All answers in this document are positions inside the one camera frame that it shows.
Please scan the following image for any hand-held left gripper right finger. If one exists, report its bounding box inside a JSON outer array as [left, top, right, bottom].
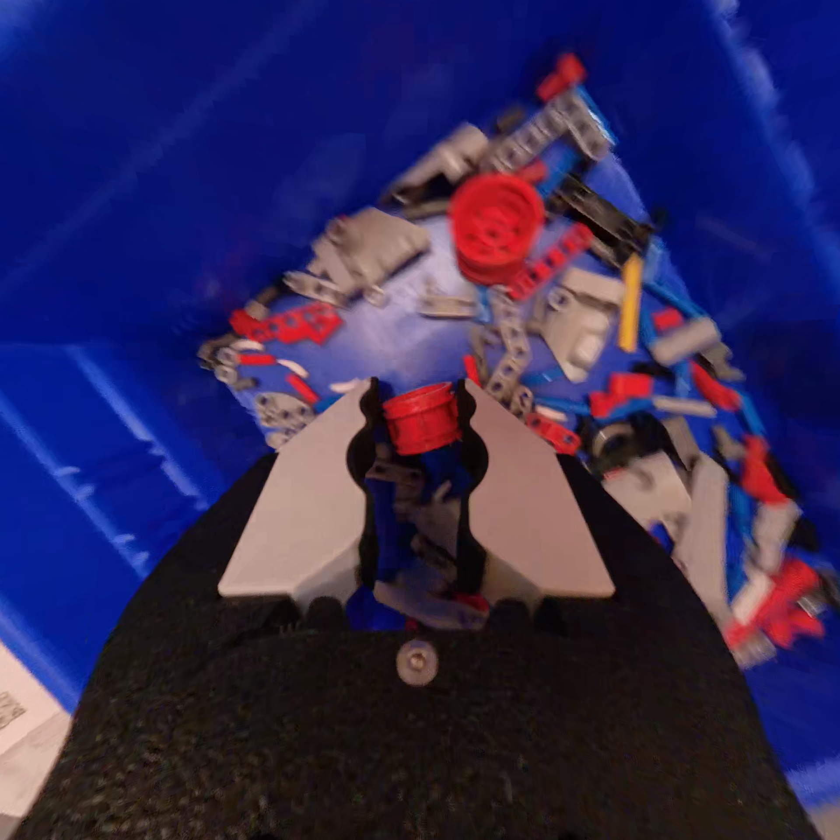
[[456, 378, 616, 611]]

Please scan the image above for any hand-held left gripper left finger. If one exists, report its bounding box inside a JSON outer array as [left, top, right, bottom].
[[218, 377, 382, 611]]

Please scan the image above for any small red wheel hub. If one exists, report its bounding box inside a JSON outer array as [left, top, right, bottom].
[[381, 383, 461, 456]]

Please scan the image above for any blue plastic bin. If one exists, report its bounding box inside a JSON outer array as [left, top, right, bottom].
[[0, 0, 840, 798]]

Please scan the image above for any pile of plastic building pieces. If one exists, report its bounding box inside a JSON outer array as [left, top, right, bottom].
[[197, 52, 840, 670]]

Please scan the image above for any yellow plastic axle rod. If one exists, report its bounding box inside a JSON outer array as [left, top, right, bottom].
[[618, 254, 644, 354]]

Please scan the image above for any large red wheel rim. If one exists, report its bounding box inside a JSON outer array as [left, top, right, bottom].
[[449, 173, 547, 287]]

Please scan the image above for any white laptop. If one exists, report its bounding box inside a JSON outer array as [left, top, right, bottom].
[[0, 640, 74, 824]]

